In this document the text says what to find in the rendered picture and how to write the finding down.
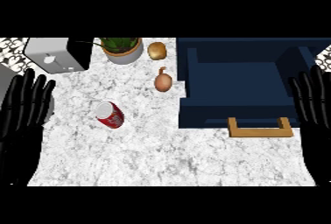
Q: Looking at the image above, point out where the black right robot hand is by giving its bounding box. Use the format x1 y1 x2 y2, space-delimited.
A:
287 64 331 187

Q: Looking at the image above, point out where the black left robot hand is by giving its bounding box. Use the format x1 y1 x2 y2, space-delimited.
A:
0 68 58 187

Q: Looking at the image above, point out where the red can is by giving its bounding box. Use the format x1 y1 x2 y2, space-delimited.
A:
95 101 126 130

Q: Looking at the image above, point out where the navy blue drawer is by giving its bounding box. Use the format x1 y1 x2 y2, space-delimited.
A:
178 46 331 130

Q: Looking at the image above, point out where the grey toaster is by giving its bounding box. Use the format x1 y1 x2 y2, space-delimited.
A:
24 37 97 74

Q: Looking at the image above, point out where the navy blue cabinet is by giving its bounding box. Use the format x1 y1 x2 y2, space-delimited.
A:
175 37 331 82

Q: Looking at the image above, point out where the potted green plant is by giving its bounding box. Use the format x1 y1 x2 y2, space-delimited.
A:
79 37 145 66

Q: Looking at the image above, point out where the brown potato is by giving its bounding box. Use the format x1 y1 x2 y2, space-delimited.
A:
147 41 169 61

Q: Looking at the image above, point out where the wooden drawer handle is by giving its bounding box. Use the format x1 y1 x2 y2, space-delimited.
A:
227 116 296 138

